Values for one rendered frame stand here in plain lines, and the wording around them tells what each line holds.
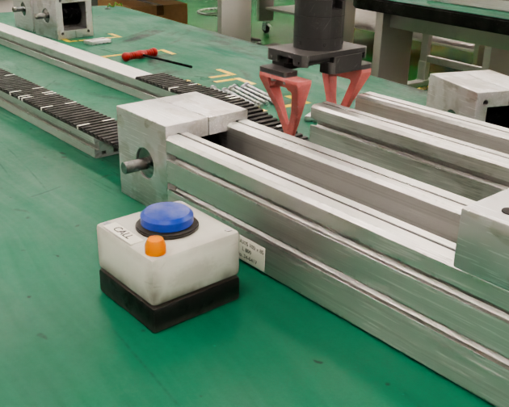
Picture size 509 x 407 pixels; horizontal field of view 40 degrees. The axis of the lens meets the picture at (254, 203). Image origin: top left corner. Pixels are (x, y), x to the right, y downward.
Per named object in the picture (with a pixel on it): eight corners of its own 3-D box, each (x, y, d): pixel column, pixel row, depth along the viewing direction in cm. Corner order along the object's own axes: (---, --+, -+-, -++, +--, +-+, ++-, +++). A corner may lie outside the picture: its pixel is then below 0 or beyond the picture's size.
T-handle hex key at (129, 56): (119, 60, 136) (119, 52, 135) (154, 55, 141) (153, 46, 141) (174, 75, 126) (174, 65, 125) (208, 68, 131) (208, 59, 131)
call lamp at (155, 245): (140, 251, 50) (140, 236, 49) (158, 245, 51) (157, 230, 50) (152, 258, 49) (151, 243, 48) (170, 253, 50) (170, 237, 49)
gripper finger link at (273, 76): (339, 135, 83) (345, 55, 80) (295, 146, 79) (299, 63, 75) (299, 121, 88) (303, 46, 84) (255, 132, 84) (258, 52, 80)
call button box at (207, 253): (99, 291, 56) (94, 219, 54) (197, 256, 62) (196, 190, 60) (154, 335, 51) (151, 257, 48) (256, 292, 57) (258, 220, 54)
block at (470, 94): (404, 147, 91) (412, 74, 87) (479, 140, 95) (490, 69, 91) (448, 174, 83) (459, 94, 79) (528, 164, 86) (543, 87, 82)
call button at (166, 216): (131, 232, 54) (129, 207, 53) (174, 218, 56) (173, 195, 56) (160, 250, 51) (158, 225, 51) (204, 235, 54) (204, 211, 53)
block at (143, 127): (100, 197, 74) (94, 109, 70) (196, 171, 81) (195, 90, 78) (147, 226, 68) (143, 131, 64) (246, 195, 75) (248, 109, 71)
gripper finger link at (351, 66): (368, 127, 86) (375, 50, 83) (327, 138, 82) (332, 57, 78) (328, 115, 91) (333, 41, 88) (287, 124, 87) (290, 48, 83)
